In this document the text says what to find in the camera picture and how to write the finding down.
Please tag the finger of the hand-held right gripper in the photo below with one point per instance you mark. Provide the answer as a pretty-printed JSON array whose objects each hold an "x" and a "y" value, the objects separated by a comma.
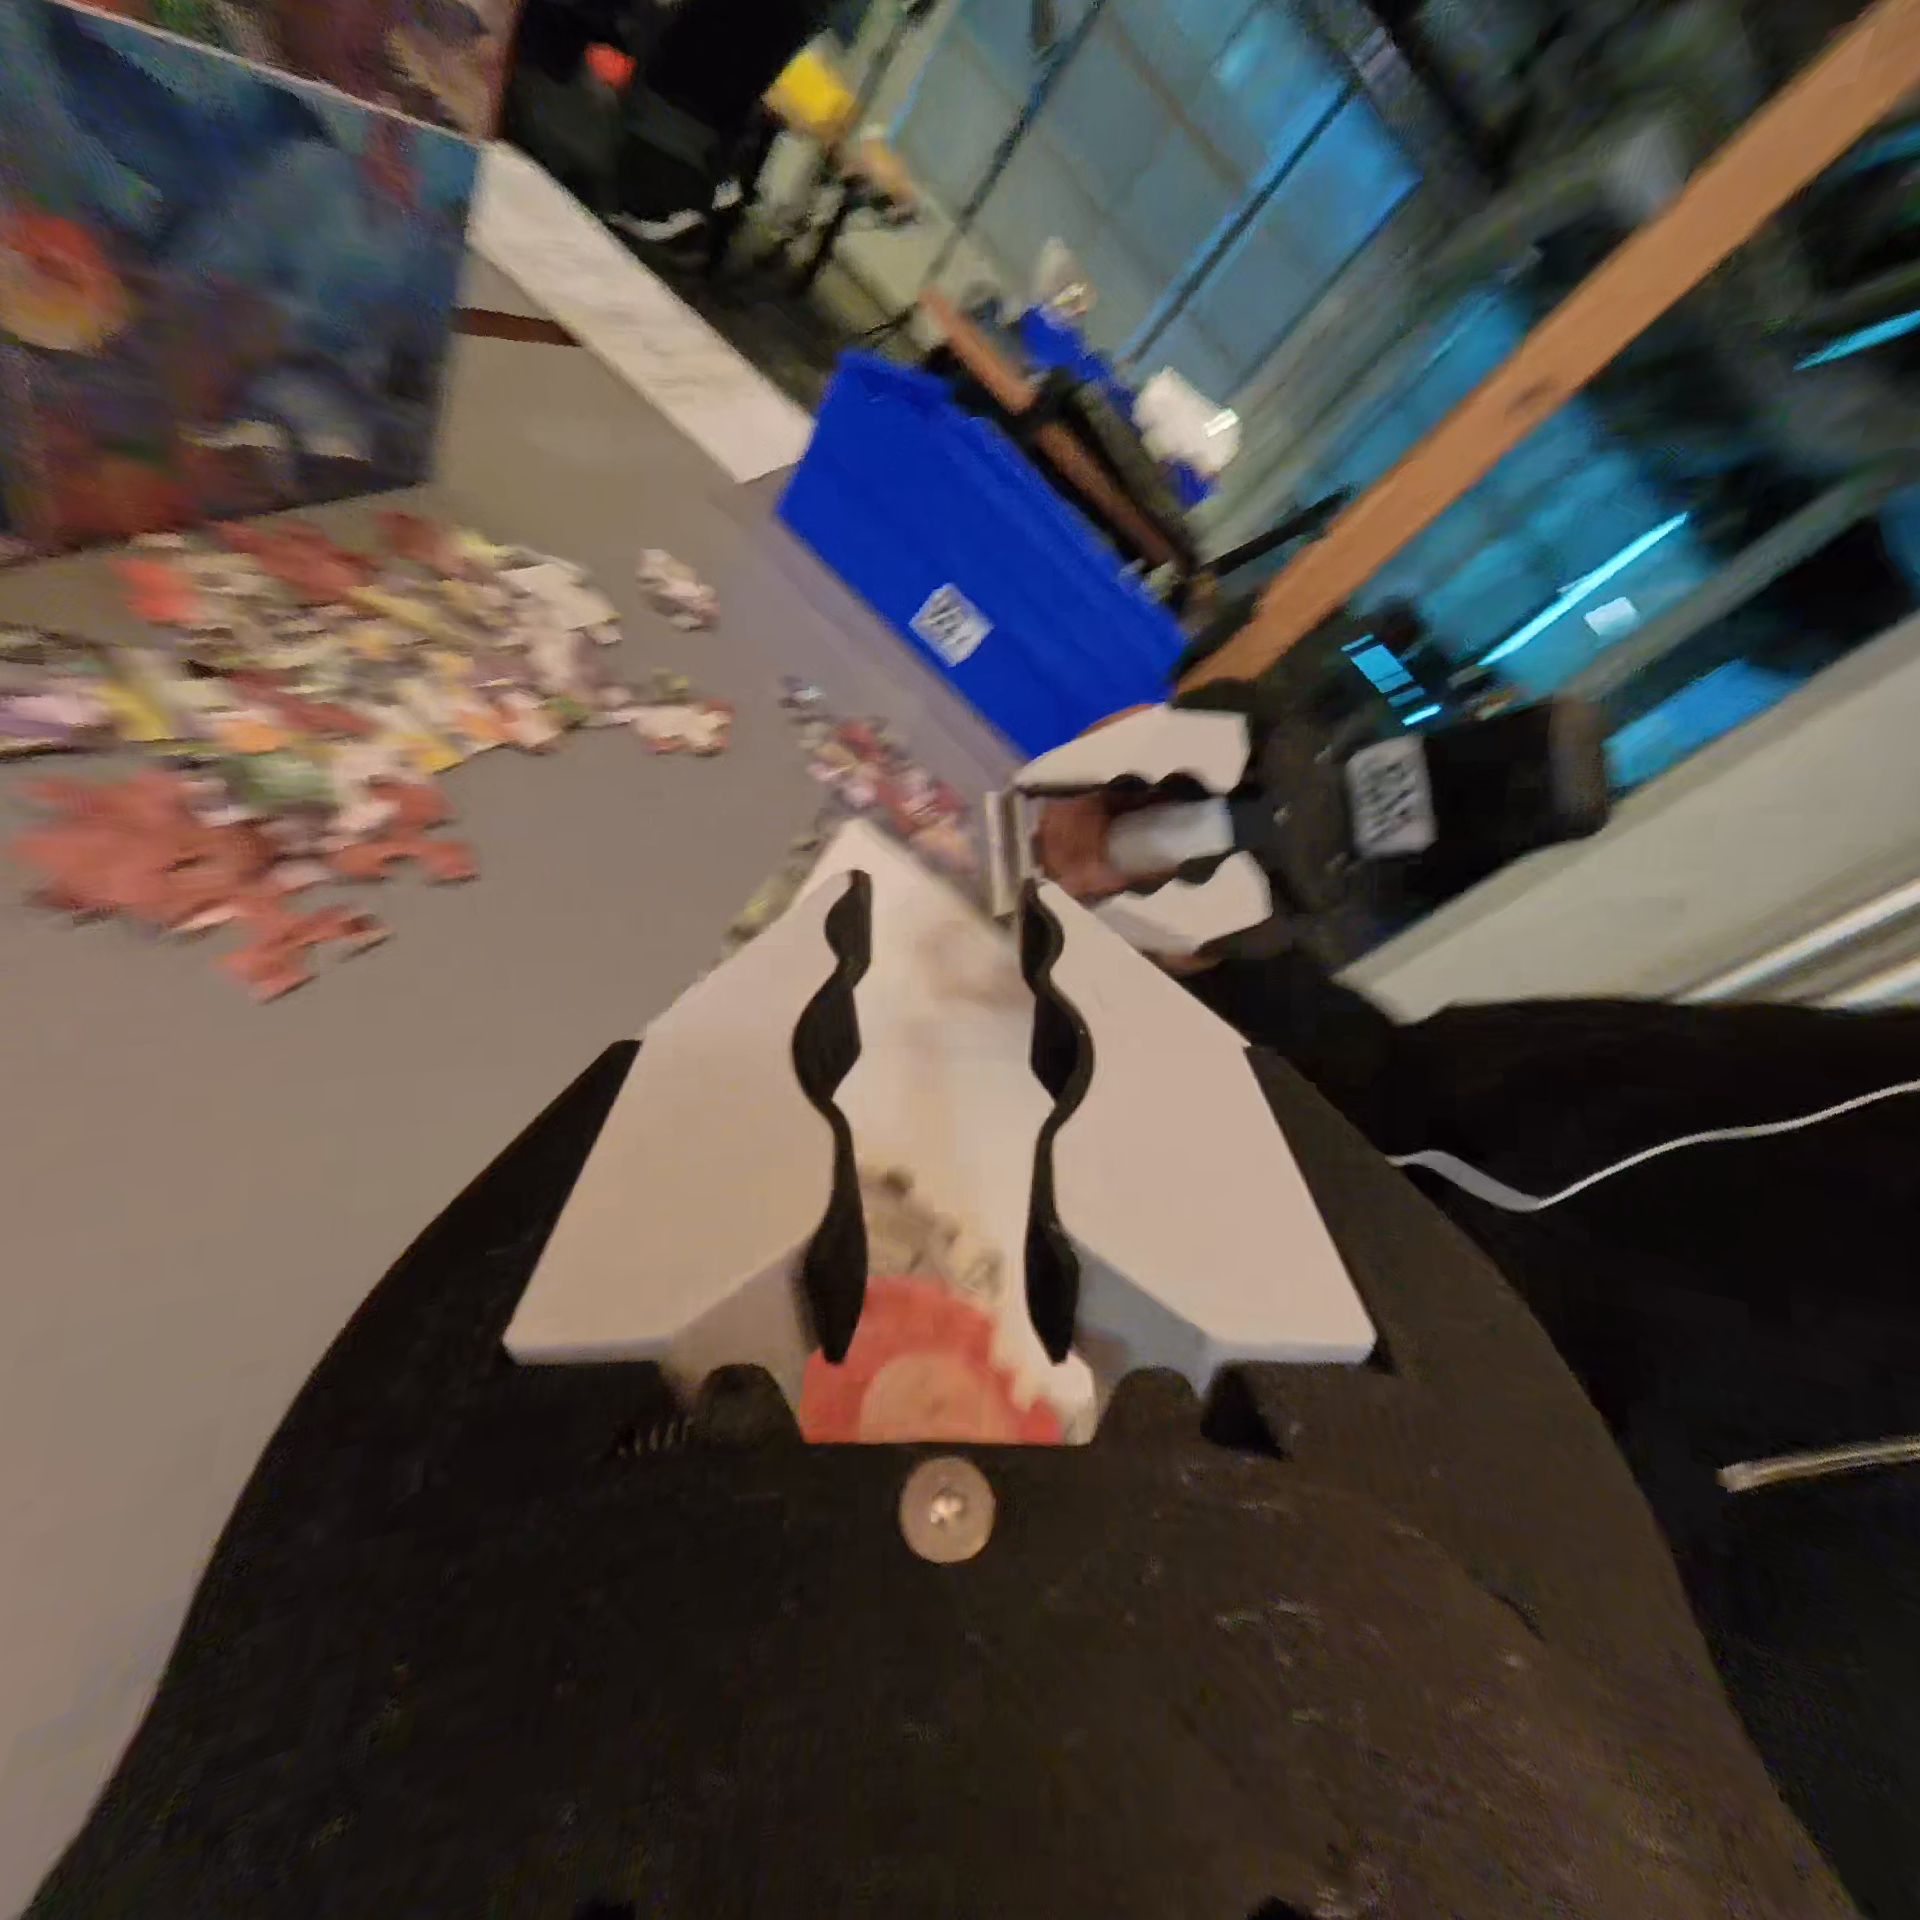
[
  {"x": 1222, "y": 908},
  {"x": 1184, "y": 744}
]

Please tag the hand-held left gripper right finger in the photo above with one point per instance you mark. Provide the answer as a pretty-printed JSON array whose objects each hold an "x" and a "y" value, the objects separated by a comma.
[{"x": 1200, "y": 1200}]

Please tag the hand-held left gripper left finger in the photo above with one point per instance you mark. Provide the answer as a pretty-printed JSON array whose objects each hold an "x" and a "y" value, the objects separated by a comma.
[{"x": 674, "y": 1184}]

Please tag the brown puzzle piece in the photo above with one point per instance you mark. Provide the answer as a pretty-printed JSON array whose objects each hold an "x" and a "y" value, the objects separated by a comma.
[{"x": 1073, "y": 840}]

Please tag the lion jigsaw puzzle board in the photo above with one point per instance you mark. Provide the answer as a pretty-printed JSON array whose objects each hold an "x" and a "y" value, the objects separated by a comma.
[{"x": 931, "y": 975}]

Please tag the pile of puzzle pieces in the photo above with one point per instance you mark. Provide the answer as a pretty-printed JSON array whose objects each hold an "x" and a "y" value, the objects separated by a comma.
[{"x": 299, "y": 674}]

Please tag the person's right forearm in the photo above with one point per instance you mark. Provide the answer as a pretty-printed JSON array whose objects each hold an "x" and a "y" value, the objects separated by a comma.
[{"x": 1650, "y": 1079}]

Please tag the blue plastic bin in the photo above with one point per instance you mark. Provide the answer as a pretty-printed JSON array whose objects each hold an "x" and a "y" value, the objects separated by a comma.
[{"x": 960, "y": 511}]

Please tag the wooden beam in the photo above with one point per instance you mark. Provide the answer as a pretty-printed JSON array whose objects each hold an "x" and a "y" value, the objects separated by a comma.
[{"x": 1576, "y": 330}]

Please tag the colourful animal puzzle box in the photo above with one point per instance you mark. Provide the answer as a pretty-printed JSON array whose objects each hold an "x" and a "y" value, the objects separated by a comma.
[{"x": 224, "y": 270}]

